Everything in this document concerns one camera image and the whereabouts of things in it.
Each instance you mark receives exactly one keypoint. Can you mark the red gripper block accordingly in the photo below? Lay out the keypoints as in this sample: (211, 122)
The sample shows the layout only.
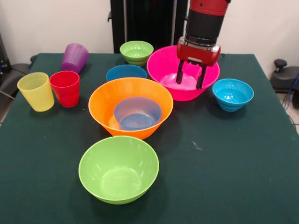
(198, 54)

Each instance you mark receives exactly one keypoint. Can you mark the pink plastic bowl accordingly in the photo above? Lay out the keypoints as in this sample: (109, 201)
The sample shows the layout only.
(163, 67)

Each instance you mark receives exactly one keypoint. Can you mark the light blue plastic bowl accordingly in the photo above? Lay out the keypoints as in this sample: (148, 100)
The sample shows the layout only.
(232, 103)

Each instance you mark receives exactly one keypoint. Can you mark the orange plastic bowl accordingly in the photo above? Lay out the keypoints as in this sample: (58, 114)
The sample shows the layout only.
(102, 102)

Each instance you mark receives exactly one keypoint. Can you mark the large green plastic bowl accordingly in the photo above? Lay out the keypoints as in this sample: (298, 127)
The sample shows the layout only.
(119, 163)

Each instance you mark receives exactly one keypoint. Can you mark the purple plastic cup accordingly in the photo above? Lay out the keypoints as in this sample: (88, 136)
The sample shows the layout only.
(74, 58)

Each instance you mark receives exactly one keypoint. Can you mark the red plastic cup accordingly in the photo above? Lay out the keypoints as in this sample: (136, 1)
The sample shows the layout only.
(66, 91)

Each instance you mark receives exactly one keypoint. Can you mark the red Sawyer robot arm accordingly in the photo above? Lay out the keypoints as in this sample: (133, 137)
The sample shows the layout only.
(204, 23)

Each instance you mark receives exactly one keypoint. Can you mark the small green plastic bowl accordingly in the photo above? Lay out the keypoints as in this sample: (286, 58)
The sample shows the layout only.
(134, 52)

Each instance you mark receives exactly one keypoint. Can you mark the black floor stand base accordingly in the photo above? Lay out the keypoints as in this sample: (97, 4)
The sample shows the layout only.
(285, 78)
(14, 77)

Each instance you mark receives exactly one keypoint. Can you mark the dark green tablecloth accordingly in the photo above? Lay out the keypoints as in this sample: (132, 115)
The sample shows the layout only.
(222, 175)

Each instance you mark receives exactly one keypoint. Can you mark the yellow plastic cup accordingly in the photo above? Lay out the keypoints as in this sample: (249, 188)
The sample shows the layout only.
(37, 95)

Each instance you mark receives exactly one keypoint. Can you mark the black equipment box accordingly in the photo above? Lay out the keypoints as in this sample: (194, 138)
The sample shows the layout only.
(4, 58)

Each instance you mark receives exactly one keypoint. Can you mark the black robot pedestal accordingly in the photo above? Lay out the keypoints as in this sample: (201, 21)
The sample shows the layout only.
(144, 23)

